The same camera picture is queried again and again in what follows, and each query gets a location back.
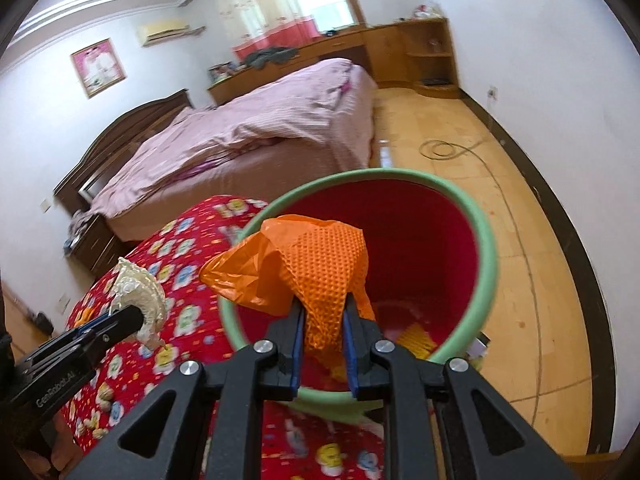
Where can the dark clothes pile on desk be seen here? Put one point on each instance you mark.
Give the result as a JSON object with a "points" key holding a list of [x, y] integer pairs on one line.
{"points": [[275, 55]]}

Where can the white foam fruit net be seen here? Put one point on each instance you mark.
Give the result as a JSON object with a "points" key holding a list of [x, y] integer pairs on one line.
{"points": [[135, 286]]}

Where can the dark wooden headboard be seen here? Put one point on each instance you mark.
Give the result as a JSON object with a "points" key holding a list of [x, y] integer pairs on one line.
{"points": [[131, 128]]}

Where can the framed wedding photo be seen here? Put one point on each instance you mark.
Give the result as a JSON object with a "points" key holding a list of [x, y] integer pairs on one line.
{"points": [[97, 67]]}

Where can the bed with brown sheet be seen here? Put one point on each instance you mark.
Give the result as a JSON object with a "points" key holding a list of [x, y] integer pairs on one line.
{"points": [[162, 207]]}

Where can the orange textured plastic bag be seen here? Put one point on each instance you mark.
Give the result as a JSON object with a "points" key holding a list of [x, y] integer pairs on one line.
{"points": [[318, 262]]}

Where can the pink striped duvet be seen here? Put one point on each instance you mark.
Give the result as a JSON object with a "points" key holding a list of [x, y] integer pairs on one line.
{"points": [[305, 125]]}

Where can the floral curtain with red hem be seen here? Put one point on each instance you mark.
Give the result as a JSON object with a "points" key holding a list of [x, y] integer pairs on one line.
{"points": [[252, 25]]}

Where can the wall air conditioner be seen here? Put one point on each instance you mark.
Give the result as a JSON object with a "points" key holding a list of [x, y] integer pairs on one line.
{"points": [[161, 31]]}

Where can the long wooden desk cabinet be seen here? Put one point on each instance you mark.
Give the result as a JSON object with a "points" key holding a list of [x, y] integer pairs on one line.
{"points": [[415, 54]]}

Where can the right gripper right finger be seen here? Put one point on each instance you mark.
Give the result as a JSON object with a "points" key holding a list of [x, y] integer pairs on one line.
{"points": [[366, 379]]}

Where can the yellow foam fruit net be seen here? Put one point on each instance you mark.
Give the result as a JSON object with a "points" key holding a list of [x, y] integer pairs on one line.
{"points": [[417, 340]]}

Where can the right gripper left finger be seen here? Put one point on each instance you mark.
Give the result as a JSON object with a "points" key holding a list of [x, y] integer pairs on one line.
{"points": [[287, 334]]}

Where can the black charger on wall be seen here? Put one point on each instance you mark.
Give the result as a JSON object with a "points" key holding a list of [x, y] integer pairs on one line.
{"points": [[42, 322]]}

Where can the red floral smiley quilt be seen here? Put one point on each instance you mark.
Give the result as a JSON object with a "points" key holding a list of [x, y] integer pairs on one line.
{"points": [[294, 445]]}

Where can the clothes on nightstand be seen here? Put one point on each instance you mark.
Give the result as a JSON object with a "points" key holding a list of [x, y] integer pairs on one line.
{"points": [[79, 224]]}

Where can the dark wooden nightstand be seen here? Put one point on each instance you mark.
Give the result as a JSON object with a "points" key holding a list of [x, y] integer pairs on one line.
{"points": [[98, 249]]}

